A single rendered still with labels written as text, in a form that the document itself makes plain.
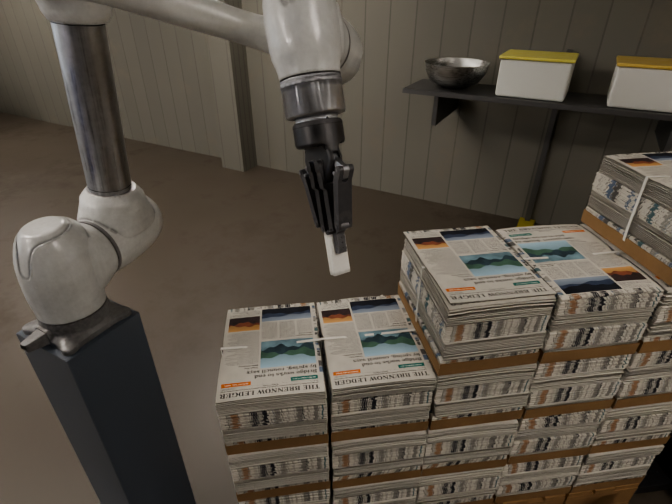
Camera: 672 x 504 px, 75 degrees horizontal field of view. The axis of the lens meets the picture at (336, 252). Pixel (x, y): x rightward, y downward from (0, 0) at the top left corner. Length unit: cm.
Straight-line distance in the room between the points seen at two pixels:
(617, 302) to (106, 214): 130
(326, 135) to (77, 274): 70
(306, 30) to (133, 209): 73
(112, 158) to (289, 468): 97
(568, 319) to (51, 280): 123
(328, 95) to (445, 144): 340
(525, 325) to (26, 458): 207
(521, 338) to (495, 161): 282
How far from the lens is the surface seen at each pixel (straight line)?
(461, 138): 396
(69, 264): 112
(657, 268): 142
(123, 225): 121
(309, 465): 143
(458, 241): 136
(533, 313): 122
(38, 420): 257
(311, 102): 63
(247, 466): 141
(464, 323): 114
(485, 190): 405
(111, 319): 123
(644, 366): 159
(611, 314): 136
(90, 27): 110
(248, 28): 85
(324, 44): 65
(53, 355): 122
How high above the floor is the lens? 172
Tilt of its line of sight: 31 degrees down
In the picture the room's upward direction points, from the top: straight up
